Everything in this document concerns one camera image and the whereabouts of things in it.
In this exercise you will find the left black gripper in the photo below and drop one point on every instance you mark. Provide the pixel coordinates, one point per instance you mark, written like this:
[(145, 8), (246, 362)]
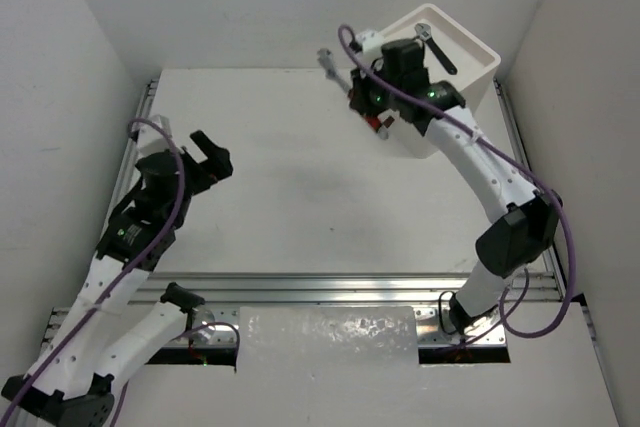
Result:
[(198, 169)]

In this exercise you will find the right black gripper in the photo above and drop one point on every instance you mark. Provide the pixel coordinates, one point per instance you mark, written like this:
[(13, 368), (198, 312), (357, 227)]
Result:
[(361, 99)]

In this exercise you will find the black adjustable wrench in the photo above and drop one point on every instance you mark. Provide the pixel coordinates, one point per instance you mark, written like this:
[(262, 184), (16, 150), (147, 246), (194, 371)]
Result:
[(424, 34)]

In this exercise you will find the red adjustable wrench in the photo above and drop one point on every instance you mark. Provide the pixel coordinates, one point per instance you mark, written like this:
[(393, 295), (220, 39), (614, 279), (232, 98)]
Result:
[(326, 61)]

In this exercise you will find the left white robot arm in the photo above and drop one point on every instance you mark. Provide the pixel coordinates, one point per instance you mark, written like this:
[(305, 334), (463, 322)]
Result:
[(80, 377)]

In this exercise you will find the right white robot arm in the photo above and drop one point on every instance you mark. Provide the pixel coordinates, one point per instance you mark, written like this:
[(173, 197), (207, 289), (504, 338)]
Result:
[(522, 218)]

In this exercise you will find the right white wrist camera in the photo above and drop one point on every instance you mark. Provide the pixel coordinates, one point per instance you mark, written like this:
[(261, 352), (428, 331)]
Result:
[(367, 45)]

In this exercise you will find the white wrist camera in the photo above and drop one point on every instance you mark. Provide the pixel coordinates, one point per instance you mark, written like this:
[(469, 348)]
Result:
[(149, 135), (367, 45)]

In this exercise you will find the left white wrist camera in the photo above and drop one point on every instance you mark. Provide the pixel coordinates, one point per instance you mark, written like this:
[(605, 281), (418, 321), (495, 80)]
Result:
[(149, 135)]

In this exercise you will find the aluminium table frame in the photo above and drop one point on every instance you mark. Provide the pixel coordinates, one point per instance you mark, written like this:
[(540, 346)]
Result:
[(330, 247)]

